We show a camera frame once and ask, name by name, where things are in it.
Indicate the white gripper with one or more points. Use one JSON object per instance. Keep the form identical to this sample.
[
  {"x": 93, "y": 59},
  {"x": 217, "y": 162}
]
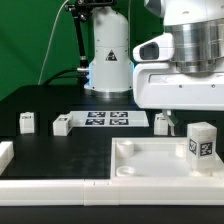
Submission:
[{"x": 157, "y": 84}]

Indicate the white square tabletop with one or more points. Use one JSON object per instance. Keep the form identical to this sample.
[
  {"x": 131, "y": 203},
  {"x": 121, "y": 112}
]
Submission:
[{"x": 155, "y": 158}]

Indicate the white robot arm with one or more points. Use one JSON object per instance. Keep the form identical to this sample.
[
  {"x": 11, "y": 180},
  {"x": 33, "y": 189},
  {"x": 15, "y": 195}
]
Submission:
[{"x": 183, "y": 69}]

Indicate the white tag sheet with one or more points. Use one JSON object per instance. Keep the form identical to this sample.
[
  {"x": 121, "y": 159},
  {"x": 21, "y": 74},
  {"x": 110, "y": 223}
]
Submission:
[{"x": 109, "y": 119}]

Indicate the white U-shaped fence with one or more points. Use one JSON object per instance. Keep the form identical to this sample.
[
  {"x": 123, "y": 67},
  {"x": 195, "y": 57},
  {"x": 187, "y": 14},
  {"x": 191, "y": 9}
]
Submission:
[{"x": 113, "y": 191}]

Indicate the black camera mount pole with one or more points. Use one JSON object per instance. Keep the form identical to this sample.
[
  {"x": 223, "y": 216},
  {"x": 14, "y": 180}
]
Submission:
[{"x": 81, "y": 11}]

